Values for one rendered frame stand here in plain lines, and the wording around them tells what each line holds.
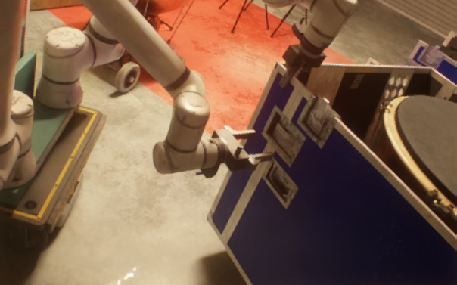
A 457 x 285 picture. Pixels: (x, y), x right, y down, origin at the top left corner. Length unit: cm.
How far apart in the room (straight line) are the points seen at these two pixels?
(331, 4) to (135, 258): 126
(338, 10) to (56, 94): 112
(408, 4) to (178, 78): 774
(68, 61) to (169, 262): 92
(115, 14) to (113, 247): 110
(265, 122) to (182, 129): 48
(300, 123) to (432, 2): 738
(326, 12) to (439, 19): 742
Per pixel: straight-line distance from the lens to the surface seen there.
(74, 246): 182
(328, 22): 119
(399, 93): 204
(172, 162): 105
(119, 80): 258
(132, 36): 104
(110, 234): 188
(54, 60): 168
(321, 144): 124
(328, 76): 157
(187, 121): 98
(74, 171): 165
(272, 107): 139
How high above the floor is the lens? 148
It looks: 33 degrees down
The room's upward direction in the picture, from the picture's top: 23 degrees clockwise
